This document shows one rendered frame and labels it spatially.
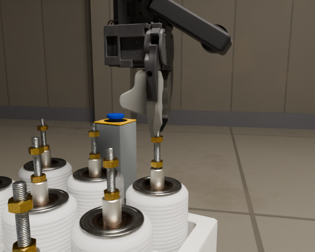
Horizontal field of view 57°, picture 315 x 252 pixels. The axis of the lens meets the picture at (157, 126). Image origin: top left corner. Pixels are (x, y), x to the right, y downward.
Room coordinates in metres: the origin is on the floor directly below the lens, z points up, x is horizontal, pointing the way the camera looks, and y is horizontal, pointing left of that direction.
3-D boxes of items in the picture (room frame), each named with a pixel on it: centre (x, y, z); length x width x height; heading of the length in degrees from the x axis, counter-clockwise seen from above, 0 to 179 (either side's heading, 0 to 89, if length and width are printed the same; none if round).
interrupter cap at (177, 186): (0.42, 0.00, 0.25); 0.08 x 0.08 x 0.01
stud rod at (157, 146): (0.42, 0.00, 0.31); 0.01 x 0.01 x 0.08
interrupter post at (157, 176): (0.42, 0.00, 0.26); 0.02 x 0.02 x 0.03
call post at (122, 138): (0.66, 0.10, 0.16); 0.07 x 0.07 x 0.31; 63
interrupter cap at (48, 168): (0.53, 0.21, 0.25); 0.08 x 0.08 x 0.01
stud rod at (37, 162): (0.37, 0.16, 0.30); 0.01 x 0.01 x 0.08
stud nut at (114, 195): (0.32, 0.05, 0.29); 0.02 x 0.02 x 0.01; 77
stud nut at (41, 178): (0.37, 0.16, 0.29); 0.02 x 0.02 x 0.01; 11
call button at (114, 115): (0.66, 0.10, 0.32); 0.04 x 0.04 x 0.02
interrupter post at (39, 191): (0.37, 0.16, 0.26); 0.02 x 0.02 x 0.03
